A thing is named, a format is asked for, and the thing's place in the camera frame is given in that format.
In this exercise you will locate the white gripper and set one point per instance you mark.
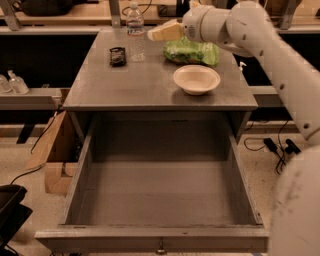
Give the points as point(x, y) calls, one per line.
point(192, 27)

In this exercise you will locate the clear plastic water bottle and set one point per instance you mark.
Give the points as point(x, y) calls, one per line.
point(135, 32)

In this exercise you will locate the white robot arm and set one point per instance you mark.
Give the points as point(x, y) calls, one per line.
point(247, 30)

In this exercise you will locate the small white pump bottle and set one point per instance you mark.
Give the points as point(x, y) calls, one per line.
point(242, 65)

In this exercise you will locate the open grey top drawer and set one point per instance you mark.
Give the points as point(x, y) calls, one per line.
point(142, 178)

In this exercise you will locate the clear sanitizer bottle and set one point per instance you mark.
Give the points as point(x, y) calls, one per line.
point(17, 83)

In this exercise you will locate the metal drawer knob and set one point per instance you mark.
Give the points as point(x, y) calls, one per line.
point(161, 251)

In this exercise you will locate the green chip bag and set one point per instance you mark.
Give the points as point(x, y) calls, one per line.
point(184, 51)

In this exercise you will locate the white bowl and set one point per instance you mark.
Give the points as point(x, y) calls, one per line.
point(196, 79)

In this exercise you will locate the black snack packet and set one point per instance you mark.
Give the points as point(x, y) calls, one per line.
point(117, 56)

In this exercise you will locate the grey cabinet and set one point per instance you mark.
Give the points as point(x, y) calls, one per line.
point(149, 85)

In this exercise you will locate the grey metal shelf rack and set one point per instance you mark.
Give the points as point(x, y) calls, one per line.
point(304, 19)

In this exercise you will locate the black bag on shelf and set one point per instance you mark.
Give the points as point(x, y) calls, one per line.
point(46, 8)

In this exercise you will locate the cardboard box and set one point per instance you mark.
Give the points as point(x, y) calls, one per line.
point(54, 154)

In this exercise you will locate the black object bottom left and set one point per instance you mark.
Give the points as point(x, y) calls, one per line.
point(12, 215)

